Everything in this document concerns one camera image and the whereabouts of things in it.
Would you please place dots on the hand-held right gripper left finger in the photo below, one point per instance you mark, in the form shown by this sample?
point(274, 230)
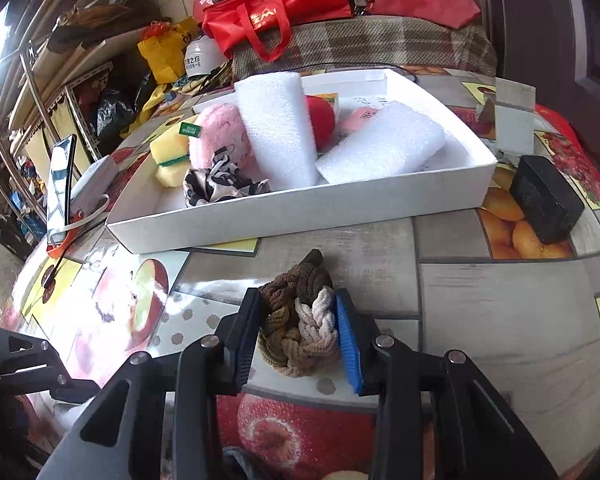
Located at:
point(245, 330)

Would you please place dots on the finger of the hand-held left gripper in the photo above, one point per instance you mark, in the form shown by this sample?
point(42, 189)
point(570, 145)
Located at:
point(30, 360)

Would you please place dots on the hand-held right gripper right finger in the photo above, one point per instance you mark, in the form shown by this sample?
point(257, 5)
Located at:
point(347, 340)

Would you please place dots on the brown beige braided scrunchie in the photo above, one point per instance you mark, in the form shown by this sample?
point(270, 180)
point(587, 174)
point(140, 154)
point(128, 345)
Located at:
point(300, 320)

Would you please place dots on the white cardboard tray box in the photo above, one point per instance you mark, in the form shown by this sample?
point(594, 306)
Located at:
point(305, 215)

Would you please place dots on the white foam sheet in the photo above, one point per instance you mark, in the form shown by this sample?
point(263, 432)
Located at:
point(275, 125)
point(380, 145)

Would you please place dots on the yellow sponge with green layer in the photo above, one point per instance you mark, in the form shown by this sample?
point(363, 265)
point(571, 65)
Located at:
point(167, 147)

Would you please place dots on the pink tissue pack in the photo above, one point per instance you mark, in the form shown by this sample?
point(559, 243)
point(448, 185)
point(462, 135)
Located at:
point(357, 119)

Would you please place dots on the fruit print tablecloth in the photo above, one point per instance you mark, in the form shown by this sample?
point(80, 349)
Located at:
point(480, 300)

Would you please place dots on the black and white scrunchie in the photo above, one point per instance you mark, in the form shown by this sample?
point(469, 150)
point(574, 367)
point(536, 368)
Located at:
point(215, 185)

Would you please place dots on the smartphone on stand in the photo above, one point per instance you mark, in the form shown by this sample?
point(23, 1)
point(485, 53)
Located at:
point(60, 185)

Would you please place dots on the white power bank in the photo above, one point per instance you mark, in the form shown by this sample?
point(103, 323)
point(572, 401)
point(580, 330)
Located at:
point(92, 182)

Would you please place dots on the pink plush toy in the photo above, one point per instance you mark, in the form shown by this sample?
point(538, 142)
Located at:
point(220, 130)

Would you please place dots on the red plush apple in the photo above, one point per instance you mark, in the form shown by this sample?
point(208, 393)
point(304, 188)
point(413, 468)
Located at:
point(322, 120)

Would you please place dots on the black charger box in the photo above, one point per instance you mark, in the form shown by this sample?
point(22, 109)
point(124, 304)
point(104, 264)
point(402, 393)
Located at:
point(545, 200)

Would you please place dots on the metal shelf rack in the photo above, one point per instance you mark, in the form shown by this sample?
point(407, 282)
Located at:
point(40, 110)

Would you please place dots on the black plastic bag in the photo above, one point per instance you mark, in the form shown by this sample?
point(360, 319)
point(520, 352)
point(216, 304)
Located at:
point(115, 112)

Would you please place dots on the white helmet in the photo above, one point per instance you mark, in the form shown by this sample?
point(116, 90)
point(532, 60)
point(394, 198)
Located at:
point(202, 57)

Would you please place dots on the small white card box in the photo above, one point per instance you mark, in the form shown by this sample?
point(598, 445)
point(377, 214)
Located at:
point(515, 120)

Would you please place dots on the red printed cushion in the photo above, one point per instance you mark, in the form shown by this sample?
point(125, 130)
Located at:
point(570, 155)

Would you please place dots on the yellow plastic bag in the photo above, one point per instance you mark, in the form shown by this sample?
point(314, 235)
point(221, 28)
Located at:
point(162, 52)

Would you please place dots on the plaid blanket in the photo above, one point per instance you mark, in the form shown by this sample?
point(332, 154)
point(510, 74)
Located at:
point(380, 42)

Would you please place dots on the brown bag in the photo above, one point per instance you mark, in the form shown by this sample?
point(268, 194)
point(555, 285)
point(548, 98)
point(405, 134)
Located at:
point(95, 20)

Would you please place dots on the dark wooden door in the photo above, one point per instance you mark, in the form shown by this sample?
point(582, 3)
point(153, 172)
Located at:
point(545, 25)

